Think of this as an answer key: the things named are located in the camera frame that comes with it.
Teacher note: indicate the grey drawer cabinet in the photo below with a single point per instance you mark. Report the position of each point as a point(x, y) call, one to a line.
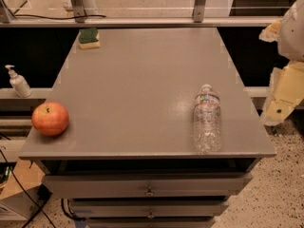
point(130, 104)

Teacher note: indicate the clear plastic water bottle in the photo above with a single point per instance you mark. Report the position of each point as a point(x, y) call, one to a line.
point(206, 116)

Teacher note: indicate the left metal bracket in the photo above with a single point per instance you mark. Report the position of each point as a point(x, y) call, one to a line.
point(78, 10)

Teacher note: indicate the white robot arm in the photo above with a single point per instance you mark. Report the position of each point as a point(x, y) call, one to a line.
point(288, 32)

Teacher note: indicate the green and yellow sponge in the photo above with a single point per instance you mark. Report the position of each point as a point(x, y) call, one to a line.
point(89, 38)

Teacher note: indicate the right metal bracket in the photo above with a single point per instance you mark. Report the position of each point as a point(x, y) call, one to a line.
point(198, 11)

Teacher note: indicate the top grey drawer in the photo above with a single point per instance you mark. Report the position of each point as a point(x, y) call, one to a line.
point(146, 186)

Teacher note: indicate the bottom grey drawer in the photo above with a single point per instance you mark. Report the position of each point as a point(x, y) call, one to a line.
point(150, 222)

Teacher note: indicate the red apple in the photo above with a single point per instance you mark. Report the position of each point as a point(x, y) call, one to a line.
point(50, 119)

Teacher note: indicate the middle grey drawer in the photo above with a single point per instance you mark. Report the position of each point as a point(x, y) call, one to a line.
point(148, 208)

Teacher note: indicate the metal bracket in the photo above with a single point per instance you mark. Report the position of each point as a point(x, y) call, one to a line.
point(198, 11)
point(78, 10)

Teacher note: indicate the white pump soap dispenser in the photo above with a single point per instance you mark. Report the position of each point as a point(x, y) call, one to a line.
point(18, 83)

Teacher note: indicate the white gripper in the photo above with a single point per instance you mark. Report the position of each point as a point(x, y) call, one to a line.
point(293, 35)

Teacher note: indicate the grey drawer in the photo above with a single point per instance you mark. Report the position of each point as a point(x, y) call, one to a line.
point(146, 186)
point(150, 222)
point(148, 208)

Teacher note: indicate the cardboard box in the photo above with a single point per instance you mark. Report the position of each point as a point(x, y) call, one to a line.
point(17, 200)

